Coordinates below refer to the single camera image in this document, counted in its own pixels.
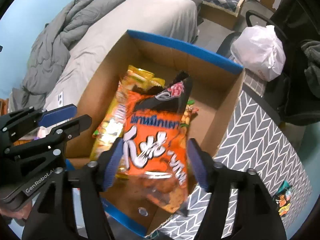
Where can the green pea snack packet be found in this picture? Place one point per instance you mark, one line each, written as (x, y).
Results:
(190, 112)

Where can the grey checked seat cushion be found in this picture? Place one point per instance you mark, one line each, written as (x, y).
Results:
(255, 82)

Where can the black office chair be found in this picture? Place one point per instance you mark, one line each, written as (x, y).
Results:
(277, 100)

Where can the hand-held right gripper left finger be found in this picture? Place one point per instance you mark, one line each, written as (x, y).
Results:
(113, 165)

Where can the dark snack packet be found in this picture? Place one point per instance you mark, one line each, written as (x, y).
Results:
(285, 188)

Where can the white plastic bag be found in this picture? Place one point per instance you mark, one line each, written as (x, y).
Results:
(257, 50)

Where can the yellow black candy packet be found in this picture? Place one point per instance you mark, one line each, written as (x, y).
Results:
(283, 205)

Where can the long yellow snack packet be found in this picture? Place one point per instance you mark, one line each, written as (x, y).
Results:
(112, 110)

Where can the orange black chip bag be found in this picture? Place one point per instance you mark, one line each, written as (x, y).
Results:
(155, 135)

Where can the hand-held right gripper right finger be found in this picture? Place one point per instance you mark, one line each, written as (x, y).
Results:
(197, 165)

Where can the bed with grey sheet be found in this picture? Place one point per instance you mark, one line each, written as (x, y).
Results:
(150, 17)

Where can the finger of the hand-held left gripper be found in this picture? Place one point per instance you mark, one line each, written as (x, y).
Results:
(57, 115)
(72, 127)

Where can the grey fleece blanket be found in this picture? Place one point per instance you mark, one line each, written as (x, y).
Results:
(312, 62)

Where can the cardboard box with blue rim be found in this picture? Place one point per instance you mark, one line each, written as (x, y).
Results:
(212, 92)

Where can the black hanging coat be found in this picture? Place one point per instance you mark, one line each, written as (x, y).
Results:
(292, 17)

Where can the small yellow snack packet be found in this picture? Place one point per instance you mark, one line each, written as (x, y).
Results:
(140, 76)

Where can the wooden low bed frame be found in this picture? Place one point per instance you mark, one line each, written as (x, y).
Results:
(220, 13)

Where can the grey chevron tablecloth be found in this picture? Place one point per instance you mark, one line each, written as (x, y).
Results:
(255, 142)

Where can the grey duvet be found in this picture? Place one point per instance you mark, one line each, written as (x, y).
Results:
(62, 30)

